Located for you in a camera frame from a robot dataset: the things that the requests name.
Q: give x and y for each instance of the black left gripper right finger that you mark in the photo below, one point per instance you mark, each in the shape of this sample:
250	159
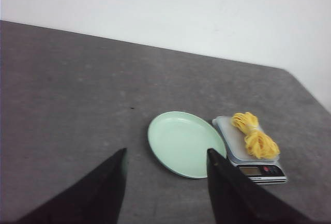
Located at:
237	199

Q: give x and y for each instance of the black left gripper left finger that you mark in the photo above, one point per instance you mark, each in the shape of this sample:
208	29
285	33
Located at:
95	198

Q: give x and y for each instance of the yellow vermicelli noodle bundle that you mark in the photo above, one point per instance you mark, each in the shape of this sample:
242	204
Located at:
257	142

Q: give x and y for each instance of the silver digital kitchen scale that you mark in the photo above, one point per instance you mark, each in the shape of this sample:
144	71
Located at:
261	171

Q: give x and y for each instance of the light green round plate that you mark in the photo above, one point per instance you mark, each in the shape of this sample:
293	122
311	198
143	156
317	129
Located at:
180	141

